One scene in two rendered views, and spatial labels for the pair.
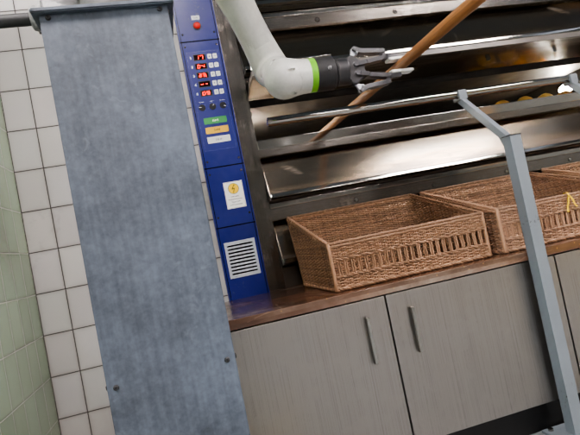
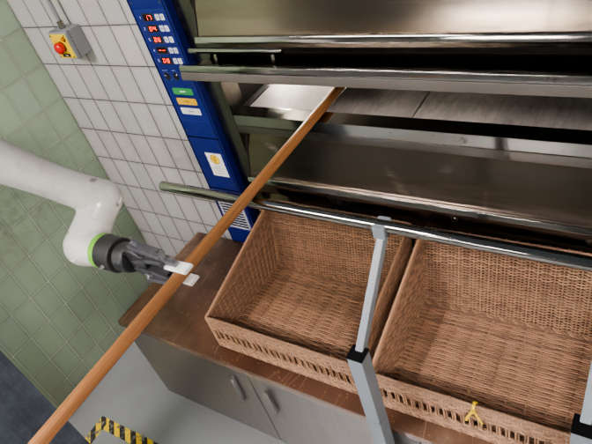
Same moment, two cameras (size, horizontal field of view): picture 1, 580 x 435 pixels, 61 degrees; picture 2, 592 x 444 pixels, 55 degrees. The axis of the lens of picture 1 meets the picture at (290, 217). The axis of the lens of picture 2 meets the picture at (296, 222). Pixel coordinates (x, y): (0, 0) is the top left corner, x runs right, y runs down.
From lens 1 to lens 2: 216 cm
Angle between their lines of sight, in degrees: 65
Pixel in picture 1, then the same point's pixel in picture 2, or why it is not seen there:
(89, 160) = not seen: outside the picture
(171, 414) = not seen: outside the picture
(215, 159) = (192, 129)
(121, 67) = not seen: outside the picture
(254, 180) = (237, 152)
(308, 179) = (290, 167)
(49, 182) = (85, 110)
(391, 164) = (392, 181)
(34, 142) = (62, 76)
